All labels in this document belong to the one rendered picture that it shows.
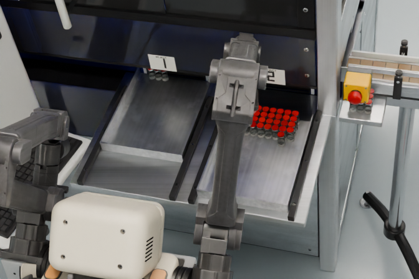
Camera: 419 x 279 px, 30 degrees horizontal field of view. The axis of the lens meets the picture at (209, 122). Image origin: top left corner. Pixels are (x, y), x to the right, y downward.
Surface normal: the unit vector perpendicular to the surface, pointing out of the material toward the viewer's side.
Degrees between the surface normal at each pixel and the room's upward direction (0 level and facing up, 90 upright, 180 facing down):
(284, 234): 90
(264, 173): 0
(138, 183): 0
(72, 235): 47
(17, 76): 90
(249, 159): 0
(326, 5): 90
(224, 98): 20
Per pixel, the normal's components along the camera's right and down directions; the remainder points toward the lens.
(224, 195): -0.12, 0.68
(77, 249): -0.26, 0.08
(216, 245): -0.04, -0.07
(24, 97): 0.88, 0.27
